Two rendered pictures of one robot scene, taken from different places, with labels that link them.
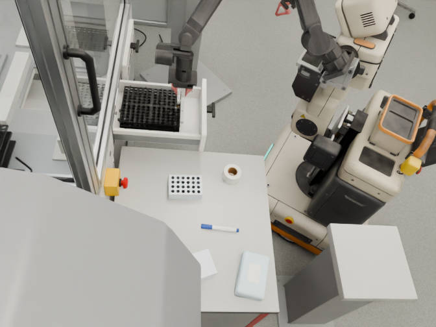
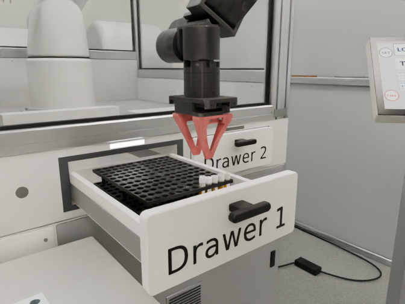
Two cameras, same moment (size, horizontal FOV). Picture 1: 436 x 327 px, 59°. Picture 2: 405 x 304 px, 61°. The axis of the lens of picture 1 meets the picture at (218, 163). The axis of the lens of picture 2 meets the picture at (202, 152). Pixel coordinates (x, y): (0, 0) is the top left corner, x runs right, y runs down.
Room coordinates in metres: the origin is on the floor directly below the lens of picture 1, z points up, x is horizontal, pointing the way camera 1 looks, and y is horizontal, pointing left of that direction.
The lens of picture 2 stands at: (0.75, -0.30, 1.10)
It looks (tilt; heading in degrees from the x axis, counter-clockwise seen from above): 14 degrees down; 66
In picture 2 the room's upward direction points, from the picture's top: straight up
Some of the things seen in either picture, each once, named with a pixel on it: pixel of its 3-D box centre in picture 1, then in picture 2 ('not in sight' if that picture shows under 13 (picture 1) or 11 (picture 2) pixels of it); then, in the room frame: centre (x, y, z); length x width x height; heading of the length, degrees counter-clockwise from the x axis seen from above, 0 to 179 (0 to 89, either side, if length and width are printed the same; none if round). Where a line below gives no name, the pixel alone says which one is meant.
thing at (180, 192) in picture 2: (178, 108); (191, 190); (0.95, 0.21, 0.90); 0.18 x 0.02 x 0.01; 15
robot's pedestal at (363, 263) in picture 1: (331, 286); not in sight; (0.63, -0.65, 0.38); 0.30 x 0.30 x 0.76; 15
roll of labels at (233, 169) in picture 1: (231, 174); not in sight; (0.80, -0.06, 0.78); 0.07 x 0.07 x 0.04
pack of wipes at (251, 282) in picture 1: (252, 275); not in sight; (0.44, -0.22, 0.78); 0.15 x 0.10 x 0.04; 1
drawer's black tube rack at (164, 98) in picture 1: (151, 110); (160, 189); (0.93, 0.31, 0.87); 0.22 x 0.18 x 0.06; 105
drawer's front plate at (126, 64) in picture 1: (128, 50); (235, 151); (1.20, 0.50, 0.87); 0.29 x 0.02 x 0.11; 15
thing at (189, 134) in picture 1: (148, 111); (157, 190); (0.92, 0.31, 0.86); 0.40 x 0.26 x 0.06; 105
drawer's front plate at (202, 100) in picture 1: (202, 114); (230, 223); (0.98, 0.11, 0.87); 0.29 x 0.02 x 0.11; 15
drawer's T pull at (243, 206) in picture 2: (210, 109); (244, 209); (0.98, 0.09, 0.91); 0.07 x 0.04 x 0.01; 15
